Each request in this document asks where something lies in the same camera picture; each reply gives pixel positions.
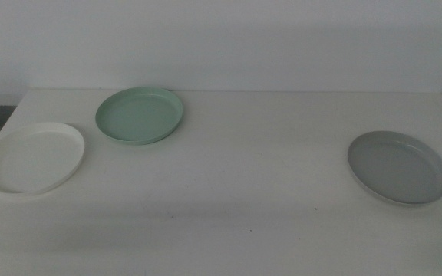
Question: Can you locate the grey shallow bowl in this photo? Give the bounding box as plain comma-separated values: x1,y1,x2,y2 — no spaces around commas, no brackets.
346,130,442,207

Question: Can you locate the white shallow bowl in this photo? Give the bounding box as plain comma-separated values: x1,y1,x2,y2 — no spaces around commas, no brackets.
0,121,86,196

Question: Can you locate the mint green shallow bowl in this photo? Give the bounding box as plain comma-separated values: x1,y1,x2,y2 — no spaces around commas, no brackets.
94,86,185,146

